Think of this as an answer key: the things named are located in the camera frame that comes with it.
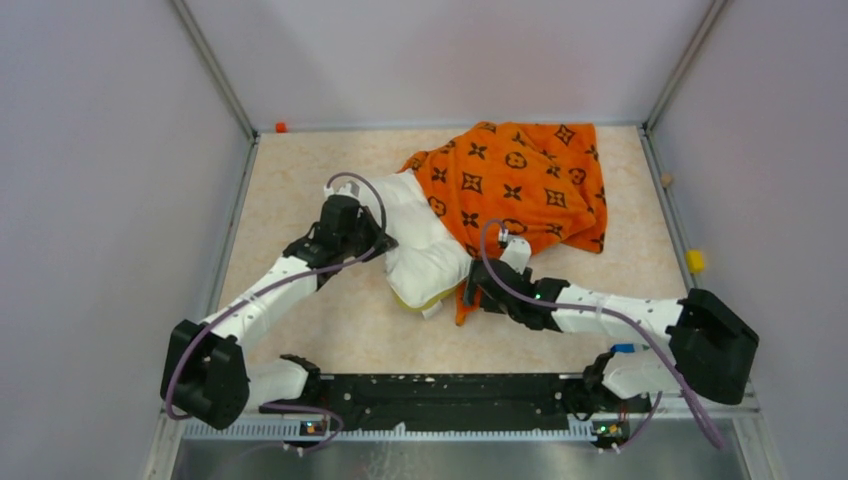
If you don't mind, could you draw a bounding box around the white pillow yellow edge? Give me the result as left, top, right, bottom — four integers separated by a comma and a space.
359, 172, 472, 318

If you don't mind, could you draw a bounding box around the orange patterned pillowcase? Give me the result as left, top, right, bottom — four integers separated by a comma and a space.
398, 121, 609, 327

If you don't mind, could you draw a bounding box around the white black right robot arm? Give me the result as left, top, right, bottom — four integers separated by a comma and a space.
463, 259, 760, 412

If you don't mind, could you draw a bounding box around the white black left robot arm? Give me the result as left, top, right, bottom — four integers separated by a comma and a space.
160, 194, 397, 430

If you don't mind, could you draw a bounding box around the yellow toy block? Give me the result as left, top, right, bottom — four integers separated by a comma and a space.
684, 249, 706, 275

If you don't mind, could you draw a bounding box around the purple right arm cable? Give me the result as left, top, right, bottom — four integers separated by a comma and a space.
478, 219, 727, 455

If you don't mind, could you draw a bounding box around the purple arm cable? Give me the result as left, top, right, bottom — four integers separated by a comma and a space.
478, 219, 727, 455
164, 172, 389, 458

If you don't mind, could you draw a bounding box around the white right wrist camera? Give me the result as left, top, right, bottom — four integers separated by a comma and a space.
498, 228, 532, 274

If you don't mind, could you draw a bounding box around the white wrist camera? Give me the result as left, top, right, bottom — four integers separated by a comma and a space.
323, 181, 360, 199
498, 228, 532, 274

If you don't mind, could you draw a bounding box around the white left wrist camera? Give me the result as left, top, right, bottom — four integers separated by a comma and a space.
323, 181, 360, 199

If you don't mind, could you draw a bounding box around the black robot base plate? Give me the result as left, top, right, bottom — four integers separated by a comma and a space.
290, 373, 651, 432

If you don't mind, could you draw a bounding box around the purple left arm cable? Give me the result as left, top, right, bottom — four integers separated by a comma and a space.
164, 172, 389, 458

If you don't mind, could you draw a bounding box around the aluminium front rail frame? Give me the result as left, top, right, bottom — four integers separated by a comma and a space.
142, 372, 763, 444

